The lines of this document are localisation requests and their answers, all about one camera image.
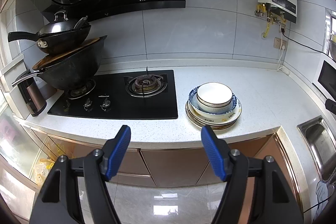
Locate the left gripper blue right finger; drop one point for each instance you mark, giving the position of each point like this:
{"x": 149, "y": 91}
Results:
{"x": 217, "y": 151}

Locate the brown cabinet doors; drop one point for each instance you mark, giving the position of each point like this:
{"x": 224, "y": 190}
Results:
{"x": 169, "y": 167}

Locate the small white gold-rim bowl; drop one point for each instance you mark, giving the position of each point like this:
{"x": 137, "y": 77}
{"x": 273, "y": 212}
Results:
{"x": 214, "y": 94}

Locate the small yellow bear plate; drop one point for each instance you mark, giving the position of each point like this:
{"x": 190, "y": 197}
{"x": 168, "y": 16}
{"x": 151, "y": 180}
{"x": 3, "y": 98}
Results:
{"x": 226, "y": 118}

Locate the blue white patterned bowl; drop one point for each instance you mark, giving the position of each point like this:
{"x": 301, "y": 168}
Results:
{"x": 193, "y": 94}

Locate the large yellow bear plate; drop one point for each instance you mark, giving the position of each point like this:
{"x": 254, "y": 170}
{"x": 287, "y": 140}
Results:
{"x": 204, "y": 123}

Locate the large black wok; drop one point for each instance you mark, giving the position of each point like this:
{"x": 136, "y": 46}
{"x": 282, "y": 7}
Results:
{"x": 69, "y": 70}

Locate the beige wall socket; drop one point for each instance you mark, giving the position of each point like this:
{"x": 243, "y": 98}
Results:
{"x": 280, "y": 44}

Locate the stainless steel sink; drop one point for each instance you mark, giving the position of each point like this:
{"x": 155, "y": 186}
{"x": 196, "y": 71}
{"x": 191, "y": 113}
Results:
{"x": 321, "y": 143}

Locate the white flower painted bowl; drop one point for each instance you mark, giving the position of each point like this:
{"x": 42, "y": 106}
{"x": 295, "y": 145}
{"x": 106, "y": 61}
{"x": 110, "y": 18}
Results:
{"x": 214, "y": 110}

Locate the brown knife holder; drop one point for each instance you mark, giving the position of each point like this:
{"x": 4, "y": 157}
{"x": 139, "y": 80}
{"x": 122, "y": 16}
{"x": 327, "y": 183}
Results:
{"x": 32, "y": 97}

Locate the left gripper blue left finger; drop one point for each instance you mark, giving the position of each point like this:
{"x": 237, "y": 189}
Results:
{"x": 113, "y": 152}

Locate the small black lidded wok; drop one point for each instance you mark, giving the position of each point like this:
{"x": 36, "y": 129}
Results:
{"x": 58, "y": 36}

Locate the black gas stove top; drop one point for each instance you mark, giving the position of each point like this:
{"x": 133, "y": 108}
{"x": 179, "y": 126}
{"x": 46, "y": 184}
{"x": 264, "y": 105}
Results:
{"x": 133, "y": 95}

